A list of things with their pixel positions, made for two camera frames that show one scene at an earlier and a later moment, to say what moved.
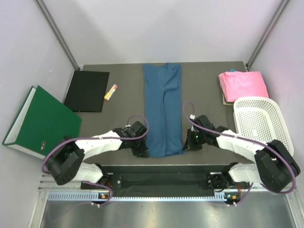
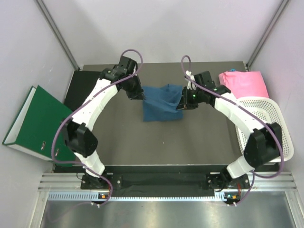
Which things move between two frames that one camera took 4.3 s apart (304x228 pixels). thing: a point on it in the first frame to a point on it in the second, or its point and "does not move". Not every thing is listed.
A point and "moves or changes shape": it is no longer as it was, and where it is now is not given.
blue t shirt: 163,90 moves or changes shape
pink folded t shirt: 239,84 does not move
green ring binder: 39,123 does not move
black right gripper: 192,145 to 185,103
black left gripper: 141,152 to 137,94
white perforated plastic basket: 261,118 does not move
